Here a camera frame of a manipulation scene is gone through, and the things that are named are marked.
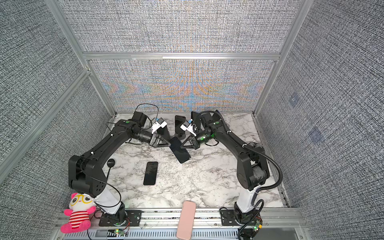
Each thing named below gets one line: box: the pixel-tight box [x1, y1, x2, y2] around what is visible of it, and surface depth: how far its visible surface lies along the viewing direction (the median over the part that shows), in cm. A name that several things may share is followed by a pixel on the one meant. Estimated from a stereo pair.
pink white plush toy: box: [61, 192, 97, 234], surface depth 71 cm
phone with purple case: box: [143, 161, 158, 186], surface depth 90 cm
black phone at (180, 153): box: [168, 136, 191, 164], surface depth 78 cm
